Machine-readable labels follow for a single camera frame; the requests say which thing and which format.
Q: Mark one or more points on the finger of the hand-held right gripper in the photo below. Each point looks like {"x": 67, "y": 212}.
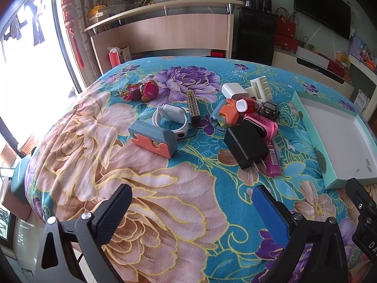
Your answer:
{"x": 358, "y": 194}

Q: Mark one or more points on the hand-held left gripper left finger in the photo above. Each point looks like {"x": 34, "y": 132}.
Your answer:
{"x": 113, "y": 212}

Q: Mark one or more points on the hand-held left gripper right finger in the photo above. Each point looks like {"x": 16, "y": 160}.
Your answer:
{"x": 271, "y": 209}

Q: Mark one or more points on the teal cardboard box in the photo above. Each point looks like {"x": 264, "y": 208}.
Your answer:
{"x": 338, "y": 135}

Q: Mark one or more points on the pink smartwatch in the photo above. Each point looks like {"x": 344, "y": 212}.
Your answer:
{"x": 265, "y": 123}

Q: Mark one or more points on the grey coral holder block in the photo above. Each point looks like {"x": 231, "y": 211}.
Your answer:
{"x": 153, "y": 132}

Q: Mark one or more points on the white smartwatch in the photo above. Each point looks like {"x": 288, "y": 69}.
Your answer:
{"x": 179, "y": 129}

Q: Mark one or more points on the red glue bottle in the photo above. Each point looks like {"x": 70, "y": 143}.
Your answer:
{"x": 251, "y": 104}

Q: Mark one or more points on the white charger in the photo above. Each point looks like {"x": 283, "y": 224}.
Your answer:
{"x": 232, "y": 90}

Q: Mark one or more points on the black gold patterned lighter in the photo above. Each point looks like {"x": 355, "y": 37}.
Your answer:
{"x": 193, "y": 109}

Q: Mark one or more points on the floral blanket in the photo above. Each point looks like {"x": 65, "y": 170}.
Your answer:
{"x": 147, "y": 182}

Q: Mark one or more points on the black charger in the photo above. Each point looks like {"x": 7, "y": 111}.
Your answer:
{"x": 244, "y": 144}

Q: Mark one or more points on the white printed paper bag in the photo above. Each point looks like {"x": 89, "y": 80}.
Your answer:
{"x": 362, "y": 98}

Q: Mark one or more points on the teal pink chair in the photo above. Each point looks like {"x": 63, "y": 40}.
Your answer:
{"x": 19, "y": 182}

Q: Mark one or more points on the black smartwatch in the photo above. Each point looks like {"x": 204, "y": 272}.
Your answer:
{"x": 268, "y": 109}

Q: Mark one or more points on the orange grey holder block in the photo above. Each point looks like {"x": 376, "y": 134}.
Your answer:
{"x": 229, "y": 112}

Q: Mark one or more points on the cream hair claw clip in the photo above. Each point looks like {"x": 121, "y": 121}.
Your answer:
{"x": 262, "y": 90}

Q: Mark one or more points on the beige television cabinet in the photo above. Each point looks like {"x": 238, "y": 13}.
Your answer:
{"x": 312, "y": 76}

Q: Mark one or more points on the white desk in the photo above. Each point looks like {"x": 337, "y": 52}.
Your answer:
{"x": 363, "y": 67}

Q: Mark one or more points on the pink doll toy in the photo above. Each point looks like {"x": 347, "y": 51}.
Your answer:
{"x": 148, "y": 90}

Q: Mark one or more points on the white flat box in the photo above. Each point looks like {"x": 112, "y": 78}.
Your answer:
{"x": 312, "y": 56}

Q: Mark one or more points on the red paper bag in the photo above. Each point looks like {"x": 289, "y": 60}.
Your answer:
{"x": 114, "y": 59}

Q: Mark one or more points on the small red box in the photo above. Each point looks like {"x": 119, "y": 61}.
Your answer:
{"x": 217, "y": 54}

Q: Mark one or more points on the red gift box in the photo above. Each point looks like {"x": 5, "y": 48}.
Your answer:
{"x": 284, "y": 42}

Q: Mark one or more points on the black water dispenser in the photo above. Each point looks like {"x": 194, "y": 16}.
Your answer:
{"x": 253, "y": 35}

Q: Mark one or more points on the curved wooden shelf unit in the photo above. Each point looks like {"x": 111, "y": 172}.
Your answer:
{"x": 176, "y": 32}

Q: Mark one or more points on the yellow packet on shelf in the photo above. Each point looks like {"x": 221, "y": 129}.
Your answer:
{"x": 97, "y": 11}

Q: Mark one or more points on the red hanging decoration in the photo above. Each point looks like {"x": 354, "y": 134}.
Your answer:
{"x": 69, "y": 14}

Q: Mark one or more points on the hanging dark clothes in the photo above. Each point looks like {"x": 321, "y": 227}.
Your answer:
{"x": 36, "y": 20}

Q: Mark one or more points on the wall television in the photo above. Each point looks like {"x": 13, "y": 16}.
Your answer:
{"x": 321, "y": 6}

